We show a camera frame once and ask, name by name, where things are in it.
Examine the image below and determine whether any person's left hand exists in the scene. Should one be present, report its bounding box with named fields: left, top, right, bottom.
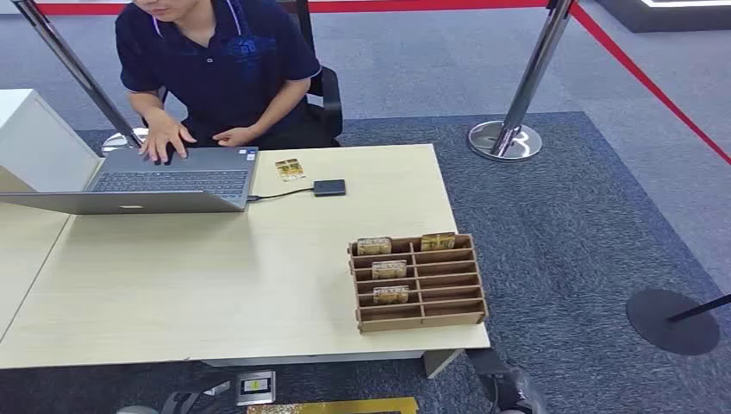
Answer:
left=212, top=126, right=259, bottom=149

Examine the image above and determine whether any person's right hand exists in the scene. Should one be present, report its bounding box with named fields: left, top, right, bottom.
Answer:
left=138, top=110, right=198, bottom=166

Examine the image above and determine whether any gold hotel key card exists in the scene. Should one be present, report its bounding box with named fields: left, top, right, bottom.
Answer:
left=421, top=231, right=458, bottom=253
left=356, top=236, right=393, bottom=256
left=372, top=285, right=411, bottom=305
left=274, top=158, right=307, bottom=183
left=372, top=260, right=409, bottom=281

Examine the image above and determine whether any seated person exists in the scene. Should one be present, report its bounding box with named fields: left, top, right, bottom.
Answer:
left=114, top=0, right=324, bottom=166

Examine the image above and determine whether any black card reader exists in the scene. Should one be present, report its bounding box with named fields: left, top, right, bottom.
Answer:
left=312, top=179, right=347, bottom=198

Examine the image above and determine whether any wooden card holder rack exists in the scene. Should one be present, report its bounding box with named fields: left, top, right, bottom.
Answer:
left=347, top=233, right=490, bottom=335

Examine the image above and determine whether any grey laptop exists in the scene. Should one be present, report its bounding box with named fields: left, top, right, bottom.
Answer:
left=0, top=147, right=259, bottom=216

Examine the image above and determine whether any black office chair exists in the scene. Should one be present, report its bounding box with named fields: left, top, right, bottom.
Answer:
left=140, top=0, right=344, bottom=150

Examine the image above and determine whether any white cabinet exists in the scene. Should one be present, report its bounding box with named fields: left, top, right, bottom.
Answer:
left=0, top=88, right=104, bottom=196

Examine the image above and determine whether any red barrier belt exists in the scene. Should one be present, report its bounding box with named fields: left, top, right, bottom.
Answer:
left=34, top=0, right=551, bottom=16
left=570, top=3, right=731, bottom=166

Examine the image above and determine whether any silver floor socket box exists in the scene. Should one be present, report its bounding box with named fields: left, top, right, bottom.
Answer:
left=235, top=370, right=278, bottom=407

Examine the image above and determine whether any yellow floor tape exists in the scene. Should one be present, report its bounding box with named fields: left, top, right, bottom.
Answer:
left=247, top=397, right=421, bottom=414

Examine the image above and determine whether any dark grey platform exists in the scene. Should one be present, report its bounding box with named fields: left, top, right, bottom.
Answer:
left=593, top=0, right=731, bottom=35

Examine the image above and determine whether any black round base stand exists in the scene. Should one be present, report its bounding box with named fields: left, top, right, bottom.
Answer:
left=625, top=288, right=731, bottom=357

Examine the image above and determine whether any black reader cable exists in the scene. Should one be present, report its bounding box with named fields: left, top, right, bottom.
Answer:
left=247, top=185, right=316, bottom=204

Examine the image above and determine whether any purple lanyard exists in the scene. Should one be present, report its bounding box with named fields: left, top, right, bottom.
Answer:
left=151, top=0, right=245, bottom=39

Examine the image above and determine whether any chrome stanchion post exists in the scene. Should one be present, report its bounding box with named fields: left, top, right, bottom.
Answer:
left=11, top=0, right=152, bottom=157
left=466, top=0, right=578, bottom=163

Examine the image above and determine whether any black metal frame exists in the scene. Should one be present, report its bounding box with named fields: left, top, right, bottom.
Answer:
left=159, top=388, right=231, bottom=414

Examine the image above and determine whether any white desk frame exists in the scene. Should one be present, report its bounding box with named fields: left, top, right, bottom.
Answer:
left=201, top=348, right=465, bottom=380

